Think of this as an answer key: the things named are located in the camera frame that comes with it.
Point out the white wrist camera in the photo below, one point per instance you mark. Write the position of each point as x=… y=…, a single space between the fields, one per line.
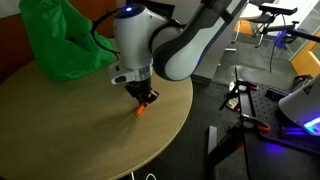
x=119 y=74

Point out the orange marker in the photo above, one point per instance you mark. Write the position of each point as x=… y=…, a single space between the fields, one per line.
x=141 y=108

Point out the black camera stand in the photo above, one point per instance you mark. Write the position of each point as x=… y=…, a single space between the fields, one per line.
x=274 y=19

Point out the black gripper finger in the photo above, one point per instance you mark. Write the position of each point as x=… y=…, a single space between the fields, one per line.
x=152 y=96
x=141 y=99

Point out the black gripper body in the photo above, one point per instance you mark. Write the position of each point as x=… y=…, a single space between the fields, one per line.
x=139 y=89

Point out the black clamp orange tip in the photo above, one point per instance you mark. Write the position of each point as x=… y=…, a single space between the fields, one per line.
x=231 y=98

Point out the round wooden table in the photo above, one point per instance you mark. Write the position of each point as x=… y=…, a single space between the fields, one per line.
x=83 y=129

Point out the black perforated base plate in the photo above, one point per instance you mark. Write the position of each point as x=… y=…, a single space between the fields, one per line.
x=262 y=103

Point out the green plastic bag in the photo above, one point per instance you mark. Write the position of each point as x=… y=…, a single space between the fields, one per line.
x=60 y=39

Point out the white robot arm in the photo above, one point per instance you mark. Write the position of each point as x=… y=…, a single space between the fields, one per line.
x=151 y=43

